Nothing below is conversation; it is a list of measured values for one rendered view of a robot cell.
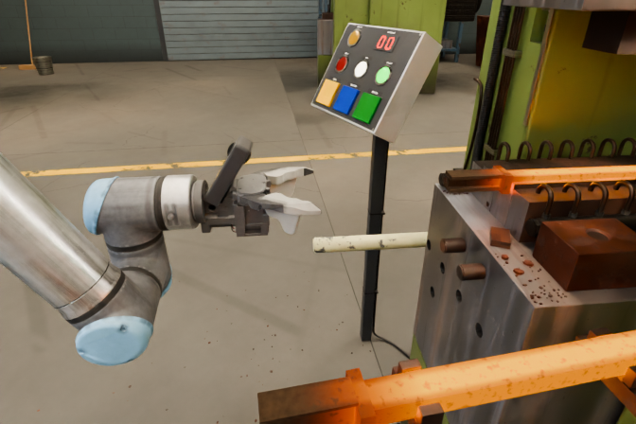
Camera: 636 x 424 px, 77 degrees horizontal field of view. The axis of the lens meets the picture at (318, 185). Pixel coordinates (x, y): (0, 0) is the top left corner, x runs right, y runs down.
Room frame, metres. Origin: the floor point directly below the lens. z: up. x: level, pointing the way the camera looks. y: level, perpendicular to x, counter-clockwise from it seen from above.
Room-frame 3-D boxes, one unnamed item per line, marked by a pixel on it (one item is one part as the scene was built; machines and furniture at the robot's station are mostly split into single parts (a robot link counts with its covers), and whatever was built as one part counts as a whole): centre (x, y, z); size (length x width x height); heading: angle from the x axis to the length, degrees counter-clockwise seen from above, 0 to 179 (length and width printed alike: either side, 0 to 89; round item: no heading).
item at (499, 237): (0.56, -0.31, 0.92); 0.04 x 0.03 x 0.01; 160
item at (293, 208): (0.53, 0.04, 0.98); 0.09 x 0.03 x 0.06; 59
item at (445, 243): (0.61, -0.25, 0.87); 0.04 x 0.03 x 0.03; 95
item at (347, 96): (1.14, -0.08, 1.01); 0.07 x 0.05 x 0.07; 30
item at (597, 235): (0.48, -0.40, 0.95); 0.12 x 0.09 x 0.07; 95
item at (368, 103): (1.05, -0.13, 1.01); 0.07 x 0.05 x 0.07; 30
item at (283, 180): (0.65, 0.05, 0.98); 0.09 x 0.03 x 0.06; 131
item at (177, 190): (0.57, 0.22, 0.98); 0.10 x 0.05 x 0.09; 5
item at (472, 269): (0.53, -0.26, 0.87); 0.04 x 0.03 x 0.03; 95
